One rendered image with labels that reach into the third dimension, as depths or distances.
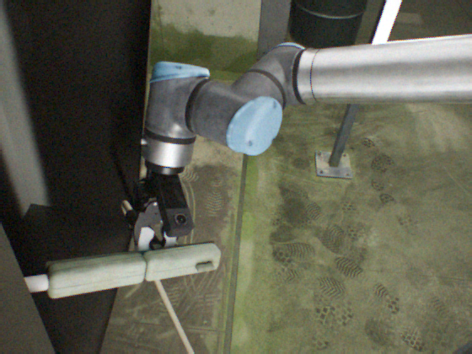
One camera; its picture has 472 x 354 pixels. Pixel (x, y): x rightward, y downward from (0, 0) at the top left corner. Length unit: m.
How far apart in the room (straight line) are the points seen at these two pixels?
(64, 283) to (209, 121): 0.34
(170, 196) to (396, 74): 0.39
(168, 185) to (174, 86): 0.17
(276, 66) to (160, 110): 0.20
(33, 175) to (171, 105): 0.76
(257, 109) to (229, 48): 2.12
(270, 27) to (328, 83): 1.98
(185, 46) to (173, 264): 2.12
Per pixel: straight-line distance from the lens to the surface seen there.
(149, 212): 0.66
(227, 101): 0.53
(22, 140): 1.16
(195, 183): 1.94
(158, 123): 0.60
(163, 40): 2.70
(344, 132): 1.99
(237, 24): 2.54
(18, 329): 0.42
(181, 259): 0.70
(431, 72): 0.54
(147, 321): 1.59
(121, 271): 0.66
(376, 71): 0.55
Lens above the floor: 1.52
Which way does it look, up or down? 48 degrees down
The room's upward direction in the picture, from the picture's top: 3 degrees clockwise
